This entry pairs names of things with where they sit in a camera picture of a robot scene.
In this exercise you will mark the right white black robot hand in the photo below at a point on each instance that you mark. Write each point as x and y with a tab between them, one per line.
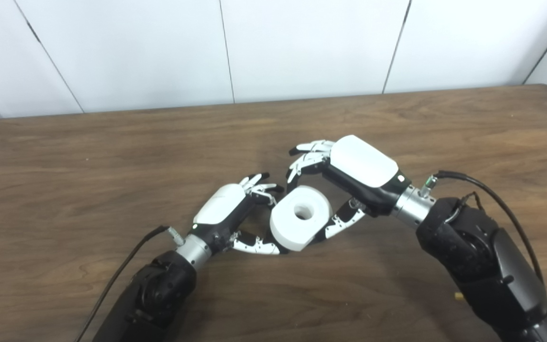
361	161

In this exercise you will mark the round white plastic piece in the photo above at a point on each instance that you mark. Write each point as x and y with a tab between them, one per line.
297	230

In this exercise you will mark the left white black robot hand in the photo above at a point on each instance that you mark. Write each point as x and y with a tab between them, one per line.
219	206

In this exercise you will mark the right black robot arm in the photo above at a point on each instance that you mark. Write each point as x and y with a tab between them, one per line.
482	256

